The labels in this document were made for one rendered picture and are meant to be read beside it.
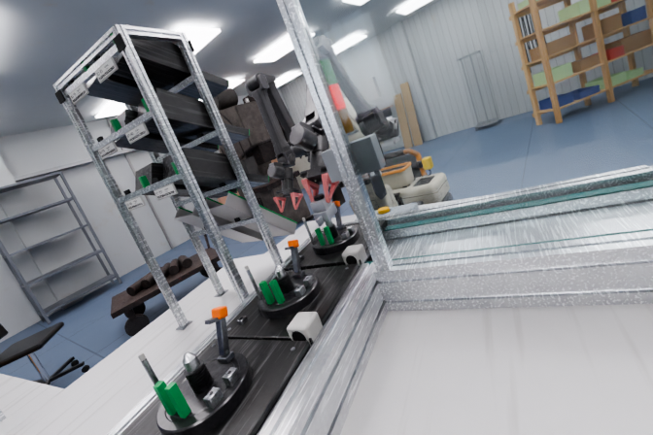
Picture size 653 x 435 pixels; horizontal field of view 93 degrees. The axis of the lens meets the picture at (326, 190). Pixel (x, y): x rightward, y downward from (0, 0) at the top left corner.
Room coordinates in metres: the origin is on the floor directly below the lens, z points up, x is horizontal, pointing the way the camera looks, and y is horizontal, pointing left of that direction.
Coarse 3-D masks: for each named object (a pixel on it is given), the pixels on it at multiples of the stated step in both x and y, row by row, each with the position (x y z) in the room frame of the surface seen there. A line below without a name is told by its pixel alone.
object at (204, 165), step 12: (168, 156) 0.91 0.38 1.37; (192, 156) 0.86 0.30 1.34; (204, 156) 0.88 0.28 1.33; (216, 156) 0.91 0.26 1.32; (168, 168) 0.90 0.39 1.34; (192, 168) 0.85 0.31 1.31; (204, 168) 0.87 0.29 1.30; (216, 168) 0.90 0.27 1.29; (228, 168) 0.93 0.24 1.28; (180, 180) 0.88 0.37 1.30; (204, 180) 0.91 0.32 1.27; (216, 180) 0.92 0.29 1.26; (228, 180) 0.93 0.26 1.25; (252, 180) 0.97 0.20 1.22; (264, 180) 1.01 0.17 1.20
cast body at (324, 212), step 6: (318, 198) 0.84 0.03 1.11; (324, 198) 0.84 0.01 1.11; (312, 204) 0.84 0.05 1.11; (318, 204) 0.83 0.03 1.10; (324, 204) 0.83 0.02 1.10; (330, 204) 0.86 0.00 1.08; (312, 210) 0.85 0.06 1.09; (318, 210) 0.84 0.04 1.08; (324, 210) 0.83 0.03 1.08; (330, 210) 0.85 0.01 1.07; (336, 210) 0.87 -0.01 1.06; (318, 216) 0.84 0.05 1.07; (324, 216) 0.83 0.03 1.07; (330, 216) 0.84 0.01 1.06; (318, 222) 0.82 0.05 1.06
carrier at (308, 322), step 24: (264, 288) 0.60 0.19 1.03; (288, 288) 0.63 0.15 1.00; (312, 288) 0.60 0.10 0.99; (336, 288) 0.60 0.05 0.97; (240, 312) 0.66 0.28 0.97; (264, 312) 0.59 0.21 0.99; (288, 312) 0.57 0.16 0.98; (312, 312) 0.52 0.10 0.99; (240, 336) 0.56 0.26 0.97; (264, 336) 0.53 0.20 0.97; (288, 336) 0.50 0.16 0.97; (312, 336) 0.48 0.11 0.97
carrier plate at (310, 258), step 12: (360, 228) 0.90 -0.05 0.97; (360, 240) 0.81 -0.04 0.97; (300, 252) 0.89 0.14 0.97; (312, 252) 0.85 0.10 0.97; (336, 252) 0.79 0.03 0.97; (288, 264) 0.83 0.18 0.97; (300, 264) 0.80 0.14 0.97; (312, 264) 0.77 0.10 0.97; (324, 264) 0.75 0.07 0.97; (336, 264) 0.73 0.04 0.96
